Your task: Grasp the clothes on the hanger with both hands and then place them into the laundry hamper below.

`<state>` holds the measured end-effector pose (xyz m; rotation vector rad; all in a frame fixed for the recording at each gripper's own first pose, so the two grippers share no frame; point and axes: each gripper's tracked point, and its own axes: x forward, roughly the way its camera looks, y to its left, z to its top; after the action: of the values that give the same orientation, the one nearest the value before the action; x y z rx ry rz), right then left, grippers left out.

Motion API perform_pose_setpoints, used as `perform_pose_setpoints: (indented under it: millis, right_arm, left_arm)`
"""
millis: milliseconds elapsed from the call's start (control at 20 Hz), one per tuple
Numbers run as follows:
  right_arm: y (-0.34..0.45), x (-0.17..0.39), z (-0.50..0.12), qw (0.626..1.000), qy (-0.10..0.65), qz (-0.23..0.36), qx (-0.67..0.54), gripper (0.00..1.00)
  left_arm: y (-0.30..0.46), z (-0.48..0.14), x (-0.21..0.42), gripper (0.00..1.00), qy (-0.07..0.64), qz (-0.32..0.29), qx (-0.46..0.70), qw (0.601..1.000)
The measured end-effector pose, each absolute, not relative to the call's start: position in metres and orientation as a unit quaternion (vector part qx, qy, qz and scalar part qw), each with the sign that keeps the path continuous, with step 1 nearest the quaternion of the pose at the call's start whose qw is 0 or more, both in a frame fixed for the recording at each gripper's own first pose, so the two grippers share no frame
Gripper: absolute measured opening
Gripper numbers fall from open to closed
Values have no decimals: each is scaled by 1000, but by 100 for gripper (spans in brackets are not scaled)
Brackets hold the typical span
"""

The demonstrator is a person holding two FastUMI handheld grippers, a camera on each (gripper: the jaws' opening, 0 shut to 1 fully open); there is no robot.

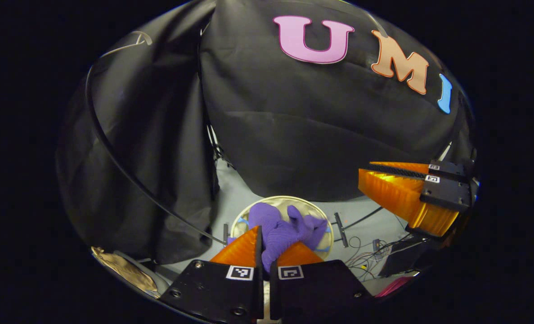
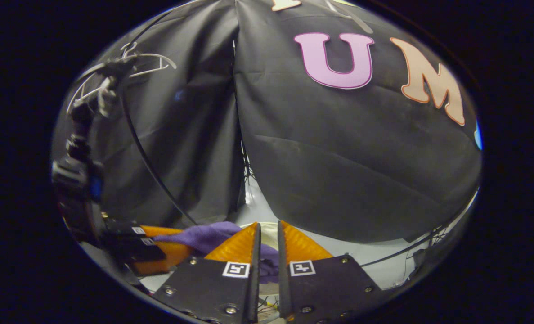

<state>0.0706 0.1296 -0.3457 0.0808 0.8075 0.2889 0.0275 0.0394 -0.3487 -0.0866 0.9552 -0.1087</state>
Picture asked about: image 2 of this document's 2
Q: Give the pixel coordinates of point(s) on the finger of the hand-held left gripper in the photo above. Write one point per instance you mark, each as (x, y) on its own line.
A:
(129, 231)
(136, 251)

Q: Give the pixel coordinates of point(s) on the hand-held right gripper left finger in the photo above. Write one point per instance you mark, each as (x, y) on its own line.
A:
(213, 292)

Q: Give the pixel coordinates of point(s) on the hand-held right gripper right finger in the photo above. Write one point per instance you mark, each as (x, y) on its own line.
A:
(325, 288)

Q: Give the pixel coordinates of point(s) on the purple ribbed shirt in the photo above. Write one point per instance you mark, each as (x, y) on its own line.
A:
(208, 237)

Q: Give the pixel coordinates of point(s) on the white plastic hanger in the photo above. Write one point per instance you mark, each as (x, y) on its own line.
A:
(156, 56)
(80, 92)

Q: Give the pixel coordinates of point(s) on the black backdrop cloth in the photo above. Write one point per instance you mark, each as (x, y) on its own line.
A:
(338, 157)

